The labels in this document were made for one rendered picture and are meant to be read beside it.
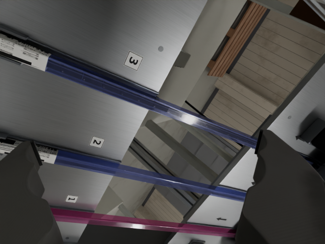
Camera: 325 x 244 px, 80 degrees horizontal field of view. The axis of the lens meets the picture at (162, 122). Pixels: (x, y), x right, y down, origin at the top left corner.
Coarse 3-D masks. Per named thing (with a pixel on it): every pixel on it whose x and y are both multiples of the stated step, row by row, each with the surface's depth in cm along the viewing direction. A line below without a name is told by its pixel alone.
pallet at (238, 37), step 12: (252, 12) 261; (264, 12) 302; (240, 24) 254; (252, 24) 295; (228, 36) 265; (240, 36) 286; (228, 48) 280; (240, 48) 327; (216, 60) 274; (228, 60) 315; (216, 72) 305
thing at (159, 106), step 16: (48, 64) 17; (64, 64) 17; (80, 80) 18; (96, 80) 19; (112, 80) 20; (128, 96) 20; (144, 96) 21; (160, 112) 22; (176, 112) 23; (192, 112) 24; (208, 128) 25; (224, 128) 26
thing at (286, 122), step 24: (312, 72) 26; (288, 96) 28; (312, 96) 28; (288, 120) 29; (312, 120) 30; (288, 144) 32; (240, 168) 33; (192, 216) 38; (216, 216) 40; (168, 240) 41; (216, 240) 45
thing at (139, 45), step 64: (0, 0) 15; (64, 0) 16; (128, 0) 17; (192, 0) 18; (0, 64) 18; (128, 64) 20; (0, 128) 21; (64, 128) 22; (128, 128) 24; (64, 192) 28
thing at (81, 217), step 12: (60, 216) 28; (72, 216) 29; (84, 216) 30; (96, 216) 31; (108, 216) 32; (120, 216) 33; (144, 228) 34; (156, 228) 35; (168, 228) 36; (180, 228) 37; (192, 228) 38; (204, 228) 40; (216, 228) 42
